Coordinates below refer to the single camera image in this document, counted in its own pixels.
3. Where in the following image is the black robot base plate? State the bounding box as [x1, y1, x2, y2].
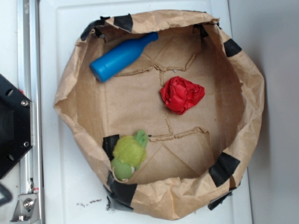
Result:
[0, 75, 32, 179]

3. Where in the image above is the crumpled red paper ball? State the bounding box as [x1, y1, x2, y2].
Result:
[160, 76, 205, 115]

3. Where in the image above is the blue plastic bottle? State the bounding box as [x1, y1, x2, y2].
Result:
[90, 32, 158, 83]

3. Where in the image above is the metal corner bracket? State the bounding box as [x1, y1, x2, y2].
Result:
[10, 193, 40, 224]

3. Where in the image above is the green plush toy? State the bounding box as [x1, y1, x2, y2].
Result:
[111, 130, 149, 181]

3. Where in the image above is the brown paper bag bin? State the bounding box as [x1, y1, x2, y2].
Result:
[54, 10, 264, 220]

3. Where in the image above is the aluminium frame rail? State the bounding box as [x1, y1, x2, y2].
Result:
[17, 0, 45, 224]

